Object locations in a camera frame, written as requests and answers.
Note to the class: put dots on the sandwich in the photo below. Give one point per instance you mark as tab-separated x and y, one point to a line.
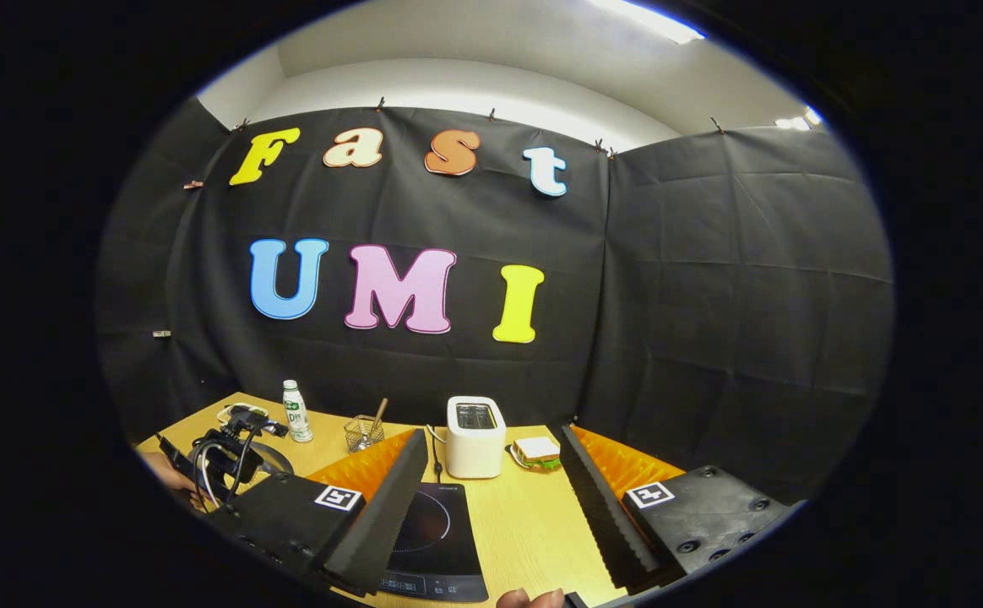
536	452

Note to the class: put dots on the black induction cooktop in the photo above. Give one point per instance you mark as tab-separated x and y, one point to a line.
441	540

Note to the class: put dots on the white toaster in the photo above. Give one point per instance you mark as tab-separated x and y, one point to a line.
475	452

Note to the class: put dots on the white divided dish with beans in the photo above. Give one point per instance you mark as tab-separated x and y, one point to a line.
242	413

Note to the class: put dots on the white drink bottle green label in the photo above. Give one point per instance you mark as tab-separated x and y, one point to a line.
297	418

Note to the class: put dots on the ceiling light panel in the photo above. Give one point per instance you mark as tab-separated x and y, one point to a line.
795	122

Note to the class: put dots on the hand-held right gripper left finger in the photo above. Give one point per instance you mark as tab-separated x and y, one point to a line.
382	515

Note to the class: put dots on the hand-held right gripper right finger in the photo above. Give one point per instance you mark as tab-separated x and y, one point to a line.
601	515

